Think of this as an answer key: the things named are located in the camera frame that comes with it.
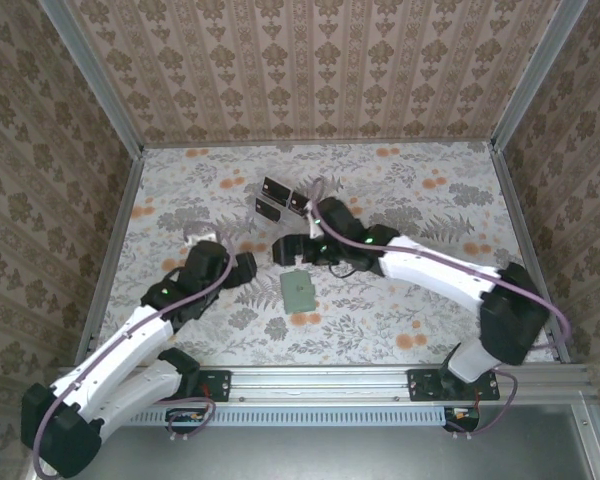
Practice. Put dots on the clear acrylic card stand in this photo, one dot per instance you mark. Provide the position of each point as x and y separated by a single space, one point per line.
280 220

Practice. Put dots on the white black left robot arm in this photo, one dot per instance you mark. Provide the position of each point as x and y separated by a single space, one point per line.
115 360

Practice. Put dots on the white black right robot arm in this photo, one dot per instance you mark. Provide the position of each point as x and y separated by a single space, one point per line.
440 280

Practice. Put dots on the black VIP credit card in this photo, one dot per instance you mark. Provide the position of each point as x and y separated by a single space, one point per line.
275 189
268 210
299 202

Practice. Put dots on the floral patterned table cover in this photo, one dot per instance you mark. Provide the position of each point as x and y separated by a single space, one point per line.
405 175

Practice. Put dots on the small black electronics box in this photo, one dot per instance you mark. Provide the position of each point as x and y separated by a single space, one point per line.
185 417
462 420

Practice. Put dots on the grey metal panel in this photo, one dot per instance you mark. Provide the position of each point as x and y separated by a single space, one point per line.
305 455

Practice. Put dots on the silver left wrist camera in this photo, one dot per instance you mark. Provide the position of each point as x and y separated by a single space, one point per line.
200 234

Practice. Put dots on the aluminium table edge rail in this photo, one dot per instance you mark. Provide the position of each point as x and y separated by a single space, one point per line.
527 250
120 225

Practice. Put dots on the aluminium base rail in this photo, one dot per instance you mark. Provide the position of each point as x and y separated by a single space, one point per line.
320 382

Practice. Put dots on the aluminium frame post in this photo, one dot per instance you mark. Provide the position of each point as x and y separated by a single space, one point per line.
102 80
521 80

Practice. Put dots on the aluminium frame bar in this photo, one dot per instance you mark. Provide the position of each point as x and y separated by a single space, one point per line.
592 450

